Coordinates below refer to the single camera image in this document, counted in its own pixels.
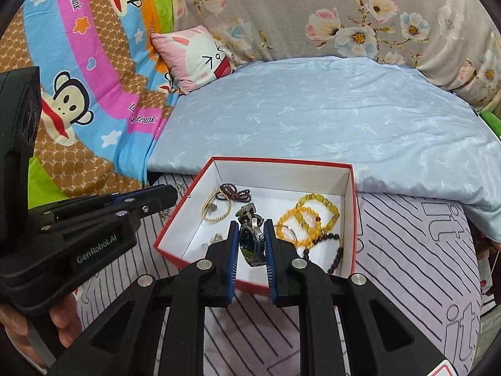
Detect silver wrist watch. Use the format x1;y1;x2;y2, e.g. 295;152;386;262
235;203;266;267

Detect small gold bead bracelet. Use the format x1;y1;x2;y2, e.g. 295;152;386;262
201;189;234;224

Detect orange round bead bracelet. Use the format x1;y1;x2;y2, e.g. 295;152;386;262
276;204;324;248

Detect gold bangle dark beads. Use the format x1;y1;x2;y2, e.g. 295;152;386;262
273;224;344;275

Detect dark garnet bead bracelet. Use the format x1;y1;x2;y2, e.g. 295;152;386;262
215;182;252;204

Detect yellow oval bead bracelet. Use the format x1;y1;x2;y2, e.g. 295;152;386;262
295;193;342;236

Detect left hand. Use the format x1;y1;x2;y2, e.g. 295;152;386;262
1;293;82;371

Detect red cardboard box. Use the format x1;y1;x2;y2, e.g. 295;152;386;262
155;156;358;295

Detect colourful monkey cartoon blanket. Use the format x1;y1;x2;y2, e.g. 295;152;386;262
1;0;178;207

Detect grey striped bed sheet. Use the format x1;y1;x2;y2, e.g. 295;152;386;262
74;171;483;376

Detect pink rabbit pillow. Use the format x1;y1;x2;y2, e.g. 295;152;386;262
150;25;233;95

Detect light blue quilt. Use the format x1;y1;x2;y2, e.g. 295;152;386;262
147;57;500;240

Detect green plastic object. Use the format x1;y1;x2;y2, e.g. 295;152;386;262
479;110;501;138

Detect grey floral duvet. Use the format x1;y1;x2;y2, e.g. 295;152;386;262
173;0;500;112

